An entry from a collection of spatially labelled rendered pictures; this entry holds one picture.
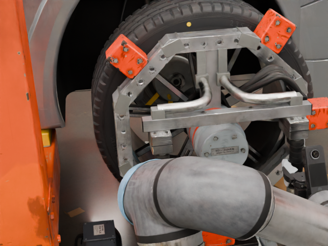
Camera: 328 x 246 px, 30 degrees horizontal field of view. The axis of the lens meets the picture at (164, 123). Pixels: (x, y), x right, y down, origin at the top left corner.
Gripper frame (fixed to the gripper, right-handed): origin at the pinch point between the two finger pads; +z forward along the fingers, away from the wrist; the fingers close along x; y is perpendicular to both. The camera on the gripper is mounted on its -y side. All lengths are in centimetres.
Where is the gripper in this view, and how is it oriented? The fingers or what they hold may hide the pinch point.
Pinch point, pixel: (293, 158)
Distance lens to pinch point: 160.7
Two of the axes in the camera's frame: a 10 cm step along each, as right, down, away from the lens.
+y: 0.5, 9.1, 4.0
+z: -1.4, -3.9, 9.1
